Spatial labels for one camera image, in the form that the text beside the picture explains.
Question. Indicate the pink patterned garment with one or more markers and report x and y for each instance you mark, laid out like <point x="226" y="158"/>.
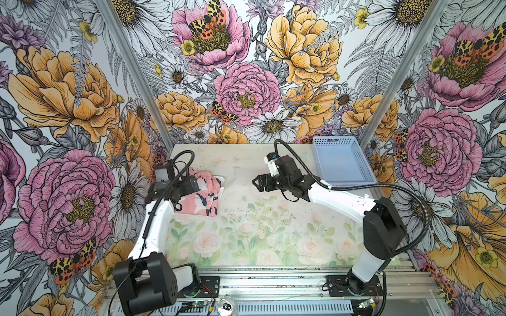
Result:
<point x="201" y="195"/>

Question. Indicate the left aluminium corner post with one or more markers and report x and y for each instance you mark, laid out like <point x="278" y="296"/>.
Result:
<point x="120" y="37"/>

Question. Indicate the grey slotted cable duct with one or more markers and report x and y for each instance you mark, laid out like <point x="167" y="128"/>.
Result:
<point x="295" y="307"/>

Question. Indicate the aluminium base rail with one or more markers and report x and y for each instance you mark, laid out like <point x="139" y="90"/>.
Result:
<point x="291" y="283"/>

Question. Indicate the light blue perforated laundry basket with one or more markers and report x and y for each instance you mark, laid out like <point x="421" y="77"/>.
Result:
<point x="340" y="161"/>

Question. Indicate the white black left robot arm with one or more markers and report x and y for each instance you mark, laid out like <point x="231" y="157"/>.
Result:
<point x="145" y="281"/>

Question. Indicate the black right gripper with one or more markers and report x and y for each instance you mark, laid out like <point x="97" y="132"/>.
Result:
<point x="261" y="180"/>

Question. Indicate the right aluminium corner post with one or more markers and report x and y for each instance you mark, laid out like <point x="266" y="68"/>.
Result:
<point x="433" y="15"/>

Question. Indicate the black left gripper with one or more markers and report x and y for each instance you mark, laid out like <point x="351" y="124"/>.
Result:
<point x="186" y="183"/>

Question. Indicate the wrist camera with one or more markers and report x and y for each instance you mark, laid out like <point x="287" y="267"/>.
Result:
<point x="282" y="166"/>
<point x="163" y="176"/>

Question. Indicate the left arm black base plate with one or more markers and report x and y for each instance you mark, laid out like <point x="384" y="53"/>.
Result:
<point x="206" y="287"/>

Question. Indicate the aluminium corner post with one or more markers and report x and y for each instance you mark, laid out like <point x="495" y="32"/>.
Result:
<point x="433" y="15"/>
<point x="120" y="37"/>

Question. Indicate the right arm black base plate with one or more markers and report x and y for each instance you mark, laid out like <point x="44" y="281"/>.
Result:
<point x="347" y="286"/>

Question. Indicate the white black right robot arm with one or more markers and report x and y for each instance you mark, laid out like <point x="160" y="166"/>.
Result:
<point x="382" y="227"/>

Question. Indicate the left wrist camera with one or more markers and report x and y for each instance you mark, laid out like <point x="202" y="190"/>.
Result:
<point x="163" y="176"/>

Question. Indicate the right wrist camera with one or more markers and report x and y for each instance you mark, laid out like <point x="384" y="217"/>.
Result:
<point x="282" y="166"/>

